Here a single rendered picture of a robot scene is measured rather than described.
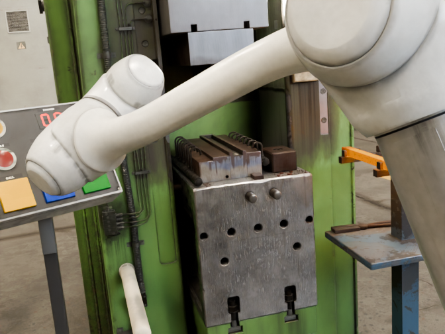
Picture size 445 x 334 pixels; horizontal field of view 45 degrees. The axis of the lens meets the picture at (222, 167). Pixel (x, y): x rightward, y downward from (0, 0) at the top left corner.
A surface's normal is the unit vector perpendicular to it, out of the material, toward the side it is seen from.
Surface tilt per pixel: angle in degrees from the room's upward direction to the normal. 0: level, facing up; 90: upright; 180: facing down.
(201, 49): 90
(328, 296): 90
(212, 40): 90
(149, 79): 67
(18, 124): 60
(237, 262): 90
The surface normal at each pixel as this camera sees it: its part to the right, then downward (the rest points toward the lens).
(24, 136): 0.52, -0.39
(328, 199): 0.26, 0.18
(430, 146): -0.42, 0.13
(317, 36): -0.62, 0.04
